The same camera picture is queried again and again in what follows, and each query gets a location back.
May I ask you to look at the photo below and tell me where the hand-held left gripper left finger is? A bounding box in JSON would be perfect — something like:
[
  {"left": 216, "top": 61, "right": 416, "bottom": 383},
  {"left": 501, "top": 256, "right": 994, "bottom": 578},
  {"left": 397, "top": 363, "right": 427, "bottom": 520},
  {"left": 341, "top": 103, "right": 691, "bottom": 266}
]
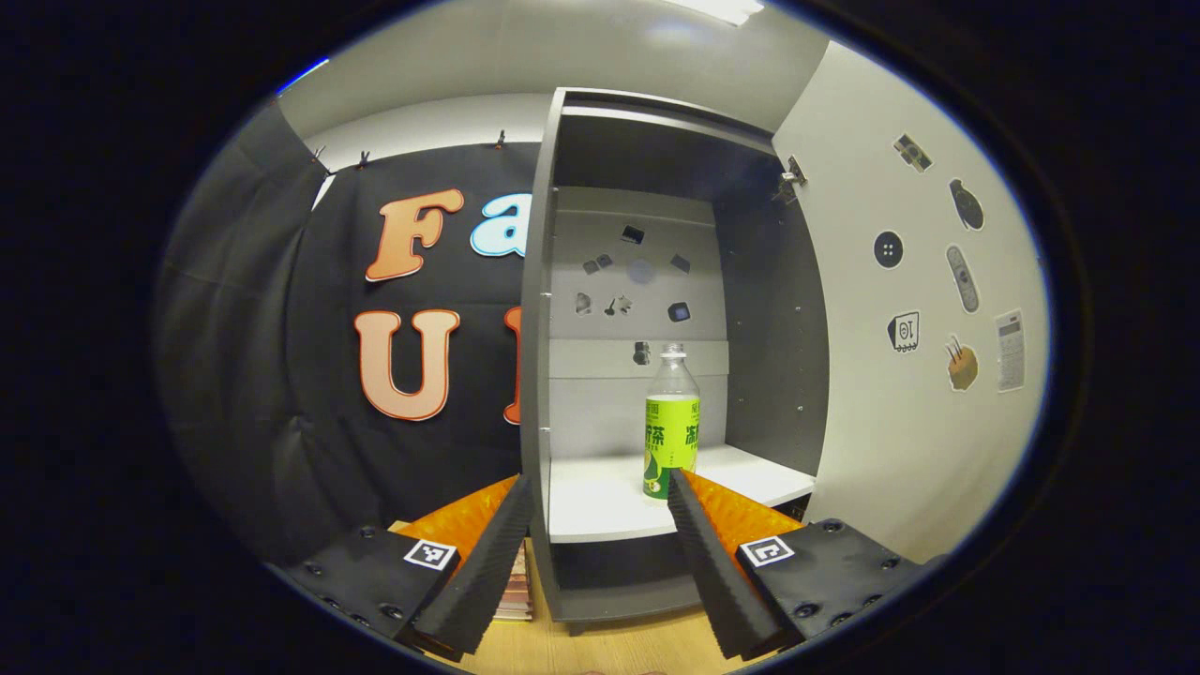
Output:
[{"left": 265, "top": 474, "right": 536, "bottom": 664}]

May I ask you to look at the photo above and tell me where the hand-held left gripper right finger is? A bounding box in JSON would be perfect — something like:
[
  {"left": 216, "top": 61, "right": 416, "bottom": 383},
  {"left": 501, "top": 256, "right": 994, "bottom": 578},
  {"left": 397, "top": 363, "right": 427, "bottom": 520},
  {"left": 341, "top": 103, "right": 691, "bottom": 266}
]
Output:
[{"left": 667, "top": 469, "right": 942, "bottom": 664}]

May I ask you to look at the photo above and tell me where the green label bottle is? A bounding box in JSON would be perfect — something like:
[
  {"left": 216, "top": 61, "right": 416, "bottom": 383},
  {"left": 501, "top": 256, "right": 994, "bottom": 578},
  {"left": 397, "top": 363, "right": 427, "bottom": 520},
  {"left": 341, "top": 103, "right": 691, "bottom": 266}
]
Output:
[{"left": 643, "top": 343, "right": 701, "bottom": 501}]

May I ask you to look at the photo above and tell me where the grey cabinet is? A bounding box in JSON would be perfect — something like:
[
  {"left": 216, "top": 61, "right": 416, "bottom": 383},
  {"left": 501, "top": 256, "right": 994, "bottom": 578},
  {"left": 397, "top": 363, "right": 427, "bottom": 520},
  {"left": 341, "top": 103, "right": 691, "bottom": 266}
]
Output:
[{"left": 520, "top": 87, "right": 832, "bottom": 638}]

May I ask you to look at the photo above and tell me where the white cabinet shelf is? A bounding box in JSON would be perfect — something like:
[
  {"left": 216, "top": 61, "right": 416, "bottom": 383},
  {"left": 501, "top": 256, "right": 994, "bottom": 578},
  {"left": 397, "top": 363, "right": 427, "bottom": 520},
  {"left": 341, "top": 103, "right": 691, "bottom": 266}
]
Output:
[{"left": 547, "top": 443, "right": 817, "bottom": 545}]

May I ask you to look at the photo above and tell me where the metal door hinge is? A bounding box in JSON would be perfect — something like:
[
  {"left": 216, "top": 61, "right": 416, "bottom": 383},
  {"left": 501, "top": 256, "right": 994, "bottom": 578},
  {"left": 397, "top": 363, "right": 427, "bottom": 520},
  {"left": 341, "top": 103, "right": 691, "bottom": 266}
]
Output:
[{"left": 772, "top": 156, "right": 808, "bottom": 205}]

